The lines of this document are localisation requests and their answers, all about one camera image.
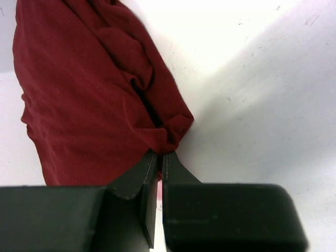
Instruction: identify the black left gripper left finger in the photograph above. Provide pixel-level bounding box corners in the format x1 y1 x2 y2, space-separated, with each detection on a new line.
1 151 158 251

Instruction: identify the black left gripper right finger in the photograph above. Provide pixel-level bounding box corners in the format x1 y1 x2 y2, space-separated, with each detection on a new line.
162 152 309 251

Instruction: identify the dark red t-shirt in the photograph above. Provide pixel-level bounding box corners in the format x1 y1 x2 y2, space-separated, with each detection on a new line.
13 1 194 186

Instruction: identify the pink t-shirt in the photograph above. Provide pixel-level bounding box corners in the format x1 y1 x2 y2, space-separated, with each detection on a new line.
156 172 163 211

